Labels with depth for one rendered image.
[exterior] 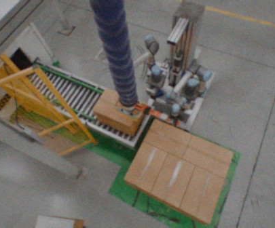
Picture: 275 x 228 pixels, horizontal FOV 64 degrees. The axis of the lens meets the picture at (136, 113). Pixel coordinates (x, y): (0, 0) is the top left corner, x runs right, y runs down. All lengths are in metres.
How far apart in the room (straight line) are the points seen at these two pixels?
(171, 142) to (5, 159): 2.90
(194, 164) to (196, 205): 0.52
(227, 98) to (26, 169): 3.72
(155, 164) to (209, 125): 1.34
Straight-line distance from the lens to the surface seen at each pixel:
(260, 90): 4.60
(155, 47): 2.61
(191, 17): 2.40
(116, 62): 1.91
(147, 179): 3.08
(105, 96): 3.14
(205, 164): 3.19
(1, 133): 2.10
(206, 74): 2.41
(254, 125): 4.22
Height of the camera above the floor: 3.59
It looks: 64 degrees down
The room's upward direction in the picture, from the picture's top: 11 degrees counter-clockwise
